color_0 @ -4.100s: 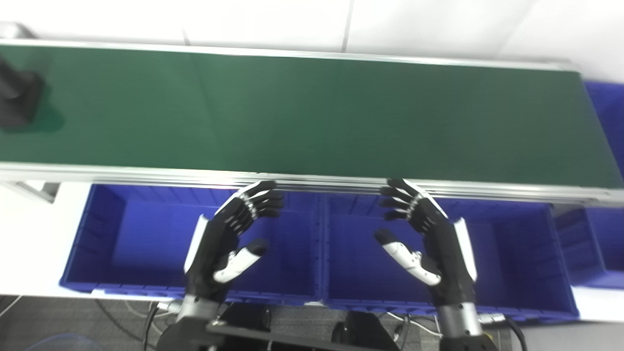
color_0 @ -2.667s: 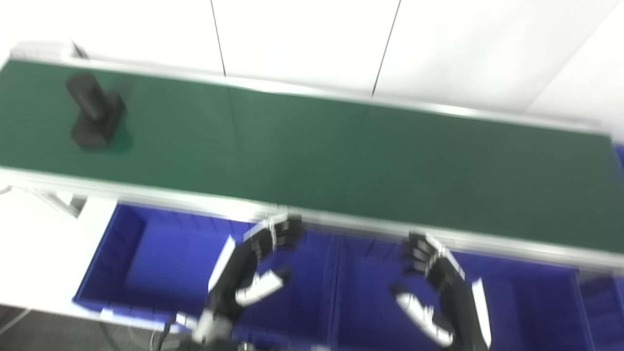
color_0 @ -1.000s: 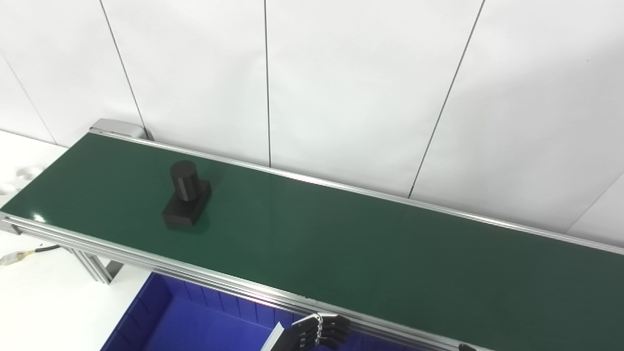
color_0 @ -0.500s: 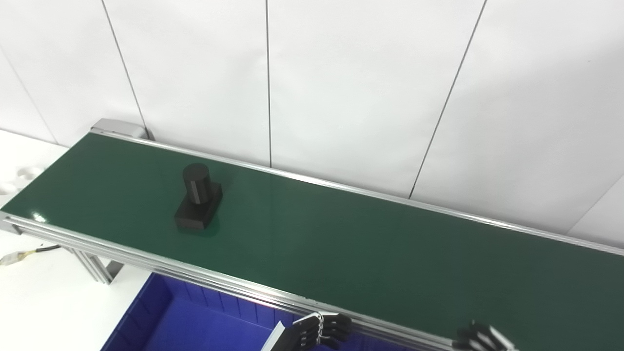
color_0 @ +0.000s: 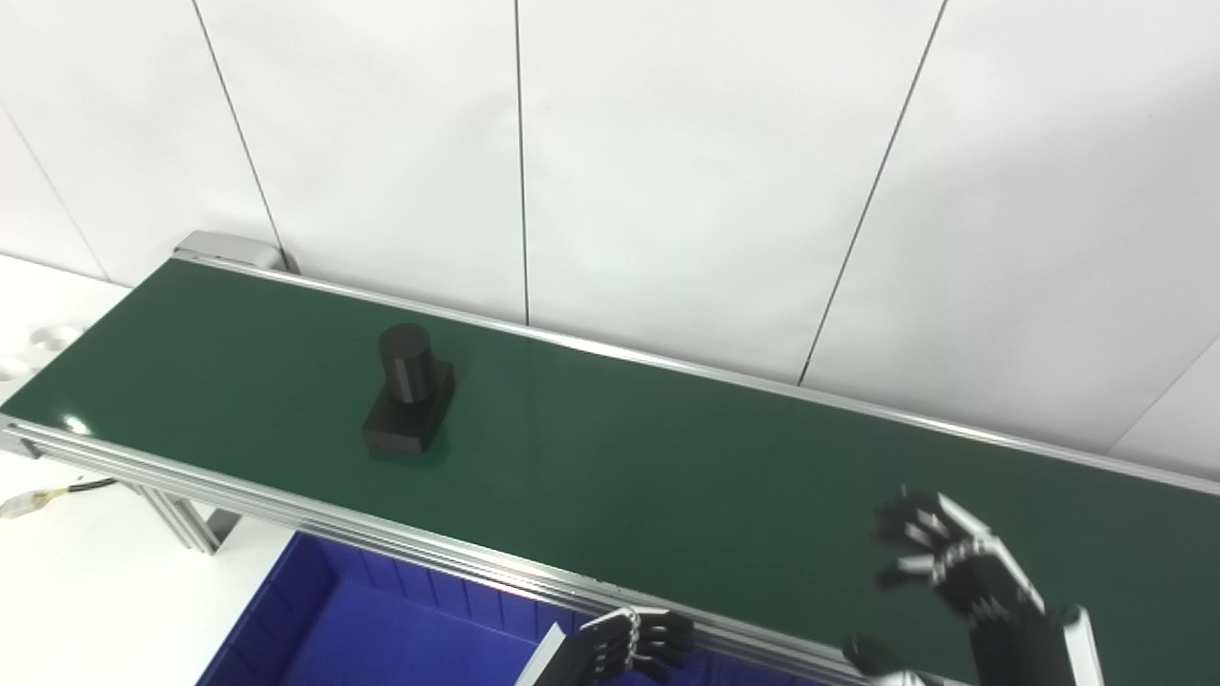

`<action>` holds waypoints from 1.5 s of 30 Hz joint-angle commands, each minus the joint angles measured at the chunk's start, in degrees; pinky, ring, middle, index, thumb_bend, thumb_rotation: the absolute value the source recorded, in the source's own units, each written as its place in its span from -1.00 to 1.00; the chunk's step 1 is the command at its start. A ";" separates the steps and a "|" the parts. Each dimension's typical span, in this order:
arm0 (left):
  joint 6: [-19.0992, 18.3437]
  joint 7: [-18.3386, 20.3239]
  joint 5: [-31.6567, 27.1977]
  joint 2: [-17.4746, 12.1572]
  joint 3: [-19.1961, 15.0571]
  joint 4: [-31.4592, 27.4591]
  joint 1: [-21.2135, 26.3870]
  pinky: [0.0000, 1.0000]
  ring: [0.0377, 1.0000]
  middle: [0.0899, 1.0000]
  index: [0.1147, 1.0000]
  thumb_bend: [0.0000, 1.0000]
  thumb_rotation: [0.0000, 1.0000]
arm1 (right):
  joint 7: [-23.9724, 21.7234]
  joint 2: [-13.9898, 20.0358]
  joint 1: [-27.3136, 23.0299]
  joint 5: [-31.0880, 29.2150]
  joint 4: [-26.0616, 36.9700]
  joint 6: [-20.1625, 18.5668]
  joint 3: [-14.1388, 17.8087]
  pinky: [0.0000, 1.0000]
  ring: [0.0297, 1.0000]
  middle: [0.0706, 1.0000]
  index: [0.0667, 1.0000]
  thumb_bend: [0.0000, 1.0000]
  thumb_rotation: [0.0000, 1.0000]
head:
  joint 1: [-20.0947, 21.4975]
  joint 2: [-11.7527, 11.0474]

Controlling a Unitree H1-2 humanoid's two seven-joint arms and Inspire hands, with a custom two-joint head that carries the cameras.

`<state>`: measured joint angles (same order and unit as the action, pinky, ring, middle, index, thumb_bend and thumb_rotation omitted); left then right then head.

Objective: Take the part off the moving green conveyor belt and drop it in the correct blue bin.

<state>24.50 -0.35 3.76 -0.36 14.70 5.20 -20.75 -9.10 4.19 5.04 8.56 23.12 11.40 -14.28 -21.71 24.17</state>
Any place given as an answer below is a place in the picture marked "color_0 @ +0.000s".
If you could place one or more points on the green conveyor belt aluminium frame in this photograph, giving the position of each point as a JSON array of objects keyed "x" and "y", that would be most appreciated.
[{"x": 667, "y": 457}]

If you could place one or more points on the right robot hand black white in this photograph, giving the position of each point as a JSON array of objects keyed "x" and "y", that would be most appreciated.
[{"x": 1001, "y": 600}]

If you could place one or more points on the aluminium conveyor leg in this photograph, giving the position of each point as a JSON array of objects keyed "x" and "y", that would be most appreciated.
[{"x": 181, "y": 519}]

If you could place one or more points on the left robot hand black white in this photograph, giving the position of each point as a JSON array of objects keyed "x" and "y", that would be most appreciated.
[{"x": 610, "y": 653}]

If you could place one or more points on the black cylinder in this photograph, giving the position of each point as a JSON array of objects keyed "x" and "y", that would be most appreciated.
[{"x": 408, "y": 400}]

